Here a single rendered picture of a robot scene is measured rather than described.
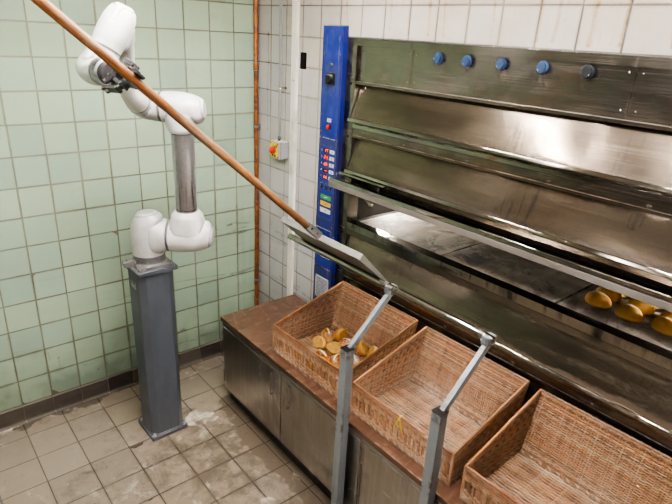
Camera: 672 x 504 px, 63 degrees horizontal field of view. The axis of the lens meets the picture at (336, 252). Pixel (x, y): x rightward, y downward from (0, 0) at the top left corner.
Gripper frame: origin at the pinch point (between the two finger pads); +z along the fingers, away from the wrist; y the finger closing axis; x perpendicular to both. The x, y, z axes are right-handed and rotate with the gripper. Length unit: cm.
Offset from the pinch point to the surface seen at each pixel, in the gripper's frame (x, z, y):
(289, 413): -158, -7, 78
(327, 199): -136, -47, -27
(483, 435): -149, 86, 34
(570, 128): -100, 78, -73
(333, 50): -86, -48, -85
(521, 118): -100, 59, -74
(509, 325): -152, 71, -10
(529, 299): -142, 78, -21
